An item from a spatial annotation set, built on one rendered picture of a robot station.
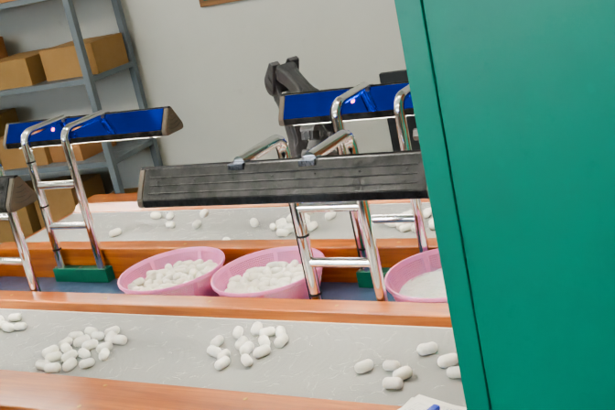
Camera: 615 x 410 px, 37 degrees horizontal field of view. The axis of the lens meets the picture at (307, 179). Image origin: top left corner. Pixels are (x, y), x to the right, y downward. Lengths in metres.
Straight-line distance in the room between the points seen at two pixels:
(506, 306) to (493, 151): 0.18
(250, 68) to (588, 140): 3.79
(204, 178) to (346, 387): 0.46
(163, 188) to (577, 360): 0.95
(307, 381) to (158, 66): 3.46
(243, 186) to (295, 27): 2.91
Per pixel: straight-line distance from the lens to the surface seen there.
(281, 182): 1.60
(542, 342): 1.06
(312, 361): 1.70
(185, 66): 4.84
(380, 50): 4.37
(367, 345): 1.71
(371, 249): 1.78
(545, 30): 0.93
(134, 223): 2.81
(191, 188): 1.71
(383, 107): 2.09
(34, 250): 2.76
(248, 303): 1.94
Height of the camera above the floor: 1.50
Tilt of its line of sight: 16 degrees down
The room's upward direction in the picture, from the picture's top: 12 degrees counter-clockwise
